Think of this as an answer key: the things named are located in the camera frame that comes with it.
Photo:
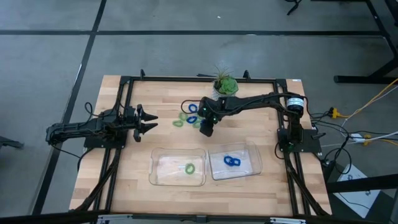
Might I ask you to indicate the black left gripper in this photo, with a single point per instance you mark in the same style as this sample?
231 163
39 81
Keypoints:
136 121

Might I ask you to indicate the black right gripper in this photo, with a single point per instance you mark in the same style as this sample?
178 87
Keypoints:
207 112

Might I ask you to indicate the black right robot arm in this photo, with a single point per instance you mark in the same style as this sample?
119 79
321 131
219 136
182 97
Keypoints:
264 101

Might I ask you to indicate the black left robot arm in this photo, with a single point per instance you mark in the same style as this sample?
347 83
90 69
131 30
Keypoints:
77 127

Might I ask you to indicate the potted succulent, white triangle-pattern pot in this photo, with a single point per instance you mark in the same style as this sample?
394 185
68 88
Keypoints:
228 85

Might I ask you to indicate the clear plastic bin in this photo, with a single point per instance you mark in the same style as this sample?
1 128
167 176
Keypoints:
161 174
248 174

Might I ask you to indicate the black furniture foot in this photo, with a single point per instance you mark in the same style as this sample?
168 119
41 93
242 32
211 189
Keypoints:
9 143

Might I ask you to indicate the black chair leg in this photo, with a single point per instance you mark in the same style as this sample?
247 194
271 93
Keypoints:
293 6

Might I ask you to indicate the white power strip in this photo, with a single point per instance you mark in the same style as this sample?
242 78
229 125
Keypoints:
357 137

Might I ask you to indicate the white paper sheet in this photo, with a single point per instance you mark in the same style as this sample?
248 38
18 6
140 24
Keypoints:
360 202

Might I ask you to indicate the black aluminium rig frame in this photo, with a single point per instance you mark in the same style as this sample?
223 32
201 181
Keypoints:
199 78

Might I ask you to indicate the silver metal bracket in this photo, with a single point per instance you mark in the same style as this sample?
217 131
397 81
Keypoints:
115 217
287 220

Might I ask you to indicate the neighbouring rig black frame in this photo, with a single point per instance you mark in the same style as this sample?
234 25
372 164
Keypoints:
360 183

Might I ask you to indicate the black desk leg frame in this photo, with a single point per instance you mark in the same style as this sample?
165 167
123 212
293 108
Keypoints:
382 71

